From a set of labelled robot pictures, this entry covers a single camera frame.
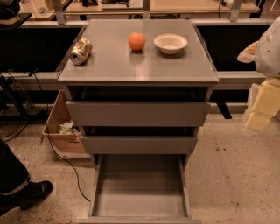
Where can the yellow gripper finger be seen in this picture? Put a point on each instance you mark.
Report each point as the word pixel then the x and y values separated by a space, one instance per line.
pixel 263 105
pixel 248 54

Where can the crushed orange soda can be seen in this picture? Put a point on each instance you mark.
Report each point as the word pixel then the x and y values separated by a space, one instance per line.
pixel 80 52

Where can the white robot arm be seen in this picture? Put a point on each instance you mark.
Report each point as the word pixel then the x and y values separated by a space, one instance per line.
pixel 267 60

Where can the grey drawer cabinet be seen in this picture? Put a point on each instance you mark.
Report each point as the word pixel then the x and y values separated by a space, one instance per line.
pixel 113 63

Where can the grey open bottom drawer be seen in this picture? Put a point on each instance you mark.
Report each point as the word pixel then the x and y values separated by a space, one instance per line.
pixel 139 189

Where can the grey top drawer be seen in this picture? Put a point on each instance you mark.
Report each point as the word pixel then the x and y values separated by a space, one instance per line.
pixel 137 106

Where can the grey middle drawer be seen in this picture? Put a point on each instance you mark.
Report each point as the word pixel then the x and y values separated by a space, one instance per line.
pixel 139 140

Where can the white paper bowl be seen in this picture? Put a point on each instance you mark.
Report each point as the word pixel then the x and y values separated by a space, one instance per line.
pixel 170 43

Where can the orange fruit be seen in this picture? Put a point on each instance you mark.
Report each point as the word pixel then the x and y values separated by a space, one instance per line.
pixel 136 41

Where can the crumpled paper in box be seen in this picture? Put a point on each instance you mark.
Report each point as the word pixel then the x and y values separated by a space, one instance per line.
pixel 67 128

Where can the cardboard box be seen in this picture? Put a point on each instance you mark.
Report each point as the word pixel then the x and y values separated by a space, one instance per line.
pixel 66 145

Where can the wooden background desk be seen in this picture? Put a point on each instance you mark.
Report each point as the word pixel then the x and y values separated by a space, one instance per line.
pixel 43 9

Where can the black shoe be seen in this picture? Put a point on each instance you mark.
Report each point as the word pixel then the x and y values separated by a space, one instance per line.
pixel 30 195

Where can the person's dark trouser leg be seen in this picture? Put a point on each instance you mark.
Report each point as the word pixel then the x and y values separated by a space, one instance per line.
pixel 13 174

